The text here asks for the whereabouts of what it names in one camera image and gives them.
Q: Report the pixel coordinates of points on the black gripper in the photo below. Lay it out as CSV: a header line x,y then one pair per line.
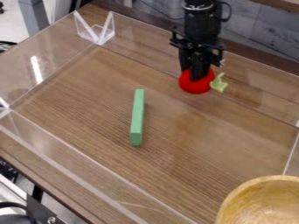
x,y
197,40

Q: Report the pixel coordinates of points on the red plush fruit green leaf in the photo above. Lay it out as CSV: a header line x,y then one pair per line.
x,y
211,82

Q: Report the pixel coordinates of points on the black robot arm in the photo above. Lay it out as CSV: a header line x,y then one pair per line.
x,y
227,11

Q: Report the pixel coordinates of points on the green rectangular block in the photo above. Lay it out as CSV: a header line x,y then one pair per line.
x,y
138,118

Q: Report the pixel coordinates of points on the wooden bowl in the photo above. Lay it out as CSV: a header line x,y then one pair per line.
x,y
265,200

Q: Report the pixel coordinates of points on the black metal clamp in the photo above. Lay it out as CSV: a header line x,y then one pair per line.
x,y
45,215

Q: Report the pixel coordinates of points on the clear acrylic tray enclosure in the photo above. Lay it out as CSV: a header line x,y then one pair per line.
x,y
67,93

